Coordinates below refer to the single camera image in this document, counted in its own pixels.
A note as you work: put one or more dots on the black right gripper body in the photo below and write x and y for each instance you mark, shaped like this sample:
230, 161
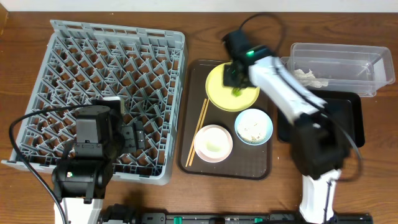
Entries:
232, 79

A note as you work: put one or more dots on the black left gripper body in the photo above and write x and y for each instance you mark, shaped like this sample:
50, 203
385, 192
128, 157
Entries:
134, 137

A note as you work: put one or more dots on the green snack wrapper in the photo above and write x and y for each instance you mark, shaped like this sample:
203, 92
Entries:
237, 92

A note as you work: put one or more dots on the light blue bowl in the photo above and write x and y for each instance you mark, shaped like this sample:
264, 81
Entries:
256, 115

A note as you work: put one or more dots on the white small cup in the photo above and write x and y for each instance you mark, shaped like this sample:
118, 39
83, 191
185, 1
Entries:
214, 143

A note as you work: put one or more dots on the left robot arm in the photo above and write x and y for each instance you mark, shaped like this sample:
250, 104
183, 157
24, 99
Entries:
86, 167

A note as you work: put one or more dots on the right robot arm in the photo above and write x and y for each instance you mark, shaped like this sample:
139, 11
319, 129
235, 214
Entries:
319, 142

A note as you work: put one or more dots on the grey dishwasher rack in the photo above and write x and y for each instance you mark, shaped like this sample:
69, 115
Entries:
85, 62

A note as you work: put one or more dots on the black waste tray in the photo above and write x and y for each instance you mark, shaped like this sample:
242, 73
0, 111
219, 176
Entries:
352, 117

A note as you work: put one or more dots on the yellow plate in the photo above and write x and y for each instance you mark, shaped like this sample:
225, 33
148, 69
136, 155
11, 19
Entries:
221, 96

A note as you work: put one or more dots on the wooden chopstick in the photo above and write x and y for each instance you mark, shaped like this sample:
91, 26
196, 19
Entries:
196, 130
198, 133

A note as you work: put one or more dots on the rice and food scraps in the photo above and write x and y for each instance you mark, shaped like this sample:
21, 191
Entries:
254, 130

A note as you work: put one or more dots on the crumpled white tissue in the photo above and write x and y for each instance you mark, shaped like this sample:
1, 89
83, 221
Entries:
309, 79

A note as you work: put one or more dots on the pink plate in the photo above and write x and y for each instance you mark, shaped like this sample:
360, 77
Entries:
217, 159

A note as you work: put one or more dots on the dark brown serving tray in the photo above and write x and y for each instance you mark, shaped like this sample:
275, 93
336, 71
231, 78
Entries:
245, 161

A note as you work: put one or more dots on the clear plastic bin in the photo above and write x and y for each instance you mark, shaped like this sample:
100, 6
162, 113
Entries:
358, 69

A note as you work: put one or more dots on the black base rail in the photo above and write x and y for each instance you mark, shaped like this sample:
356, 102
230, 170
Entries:
217, 218

